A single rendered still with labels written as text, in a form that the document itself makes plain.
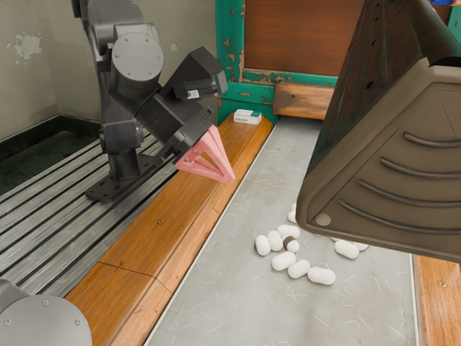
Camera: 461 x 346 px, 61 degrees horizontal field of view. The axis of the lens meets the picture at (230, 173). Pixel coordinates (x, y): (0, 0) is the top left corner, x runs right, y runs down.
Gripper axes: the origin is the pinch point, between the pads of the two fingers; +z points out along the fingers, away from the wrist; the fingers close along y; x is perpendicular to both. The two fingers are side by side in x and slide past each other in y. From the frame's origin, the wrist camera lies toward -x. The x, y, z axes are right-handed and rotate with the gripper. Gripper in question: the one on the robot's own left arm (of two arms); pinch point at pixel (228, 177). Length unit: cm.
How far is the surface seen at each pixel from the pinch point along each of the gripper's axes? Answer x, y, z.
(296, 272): 0.6, -4.3, 15.4
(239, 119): 13.4, 39.6, -3.1
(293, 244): 1.4, 0.9, 14.0
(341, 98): -25.5, -23.3, -2.3
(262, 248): 4.1, -1.3, 11.0
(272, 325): 2.6, -12.3, 15.4
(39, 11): 119, 157, -131
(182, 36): 60, 147, -51
